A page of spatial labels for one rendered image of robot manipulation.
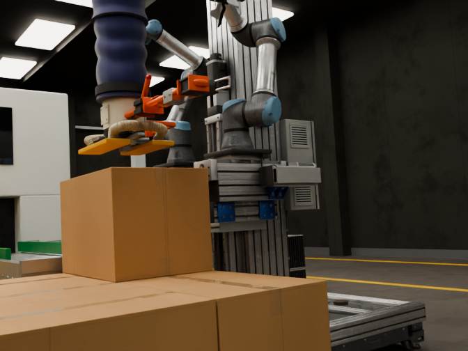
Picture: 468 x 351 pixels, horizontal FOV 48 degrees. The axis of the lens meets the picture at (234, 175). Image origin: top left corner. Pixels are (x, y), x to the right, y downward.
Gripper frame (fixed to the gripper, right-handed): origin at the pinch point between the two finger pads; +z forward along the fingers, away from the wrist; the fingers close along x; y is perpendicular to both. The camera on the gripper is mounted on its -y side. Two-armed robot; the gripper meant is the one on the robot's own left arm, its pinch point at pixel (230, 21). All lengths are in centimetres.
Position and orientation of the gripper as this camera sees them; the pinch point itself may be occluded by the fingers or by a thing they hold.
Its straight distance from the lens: 217.2
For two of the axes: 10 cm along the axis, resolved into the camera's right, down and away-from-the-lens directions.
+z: 0.5, 10.0, -0.8
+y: -8.0, -0.1, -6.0
